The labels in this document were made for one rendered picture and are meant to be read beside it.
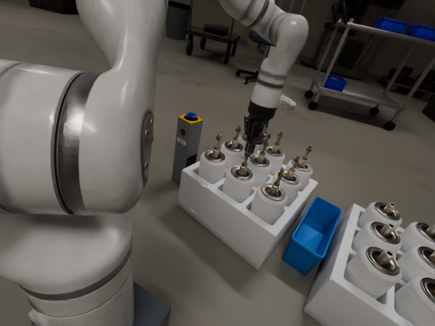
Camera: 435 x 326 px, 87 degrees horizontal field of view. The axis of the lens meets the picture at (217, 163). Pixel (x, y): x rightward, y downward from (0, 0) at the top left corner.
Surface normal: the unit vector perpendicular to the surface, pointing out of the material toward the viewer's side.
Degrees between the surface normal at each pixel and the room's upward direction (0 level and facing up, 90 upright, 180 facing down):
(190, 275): 0
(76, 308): 90
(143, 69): 61
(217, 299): 0
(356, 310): 90
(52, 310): 90
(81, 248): 22
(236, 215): 90
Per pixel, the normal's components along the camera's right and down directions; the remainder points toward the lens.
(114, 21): -0.48, -0.15
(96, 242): 0.51, -0.69
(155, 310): 0.19, -0.81
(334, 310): -0.59, 0.36
